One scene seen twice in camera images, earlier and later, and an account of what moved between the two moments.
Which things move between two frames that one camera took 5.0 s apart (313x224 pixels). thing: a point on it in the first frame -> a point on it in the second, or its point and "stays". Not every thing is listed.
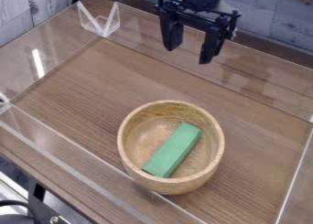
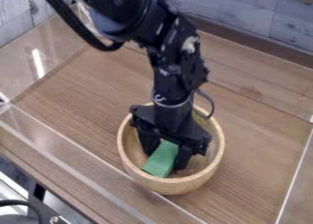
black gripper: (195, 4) -> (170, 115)
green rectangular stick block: (172, 151) stays
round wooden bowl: (147, 127) stays
